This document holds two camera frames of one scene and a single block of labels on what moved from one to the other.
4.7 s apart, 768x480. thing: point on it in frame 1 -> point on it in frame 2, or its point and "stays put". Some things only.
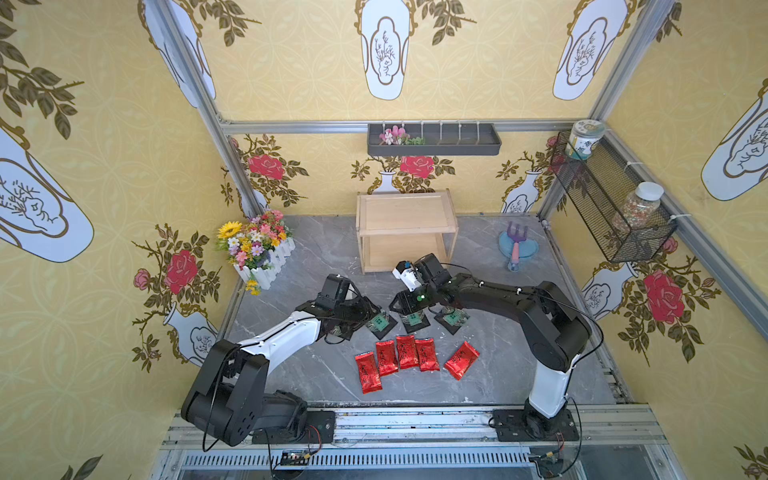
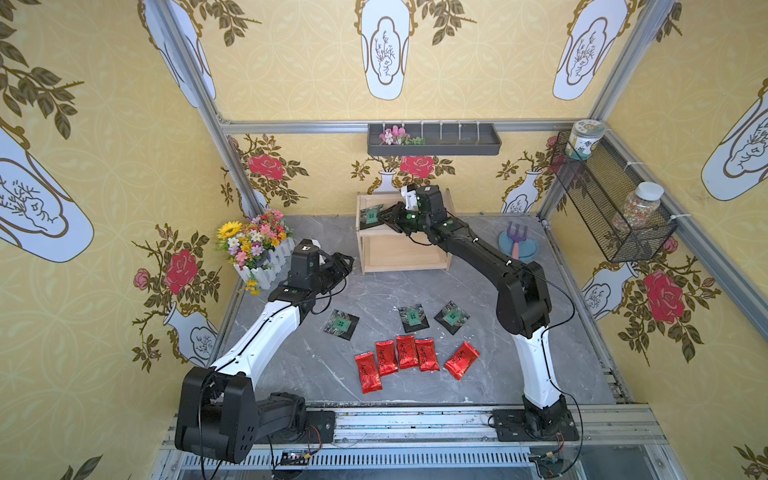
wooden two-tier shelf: x=400 y=226 stays put
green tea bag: x=381 y=324 -> x=369 y=216
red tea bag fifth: x=461 y=360 stays put
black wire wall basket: x=627 y=220 stays put
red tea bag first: x=368 y=371 stays put
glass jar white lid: x=639 y=206 stays put
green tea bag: x=451 y=318 stays put
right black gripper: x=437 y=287 -> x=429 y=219
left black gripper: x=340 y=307 -> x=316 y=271
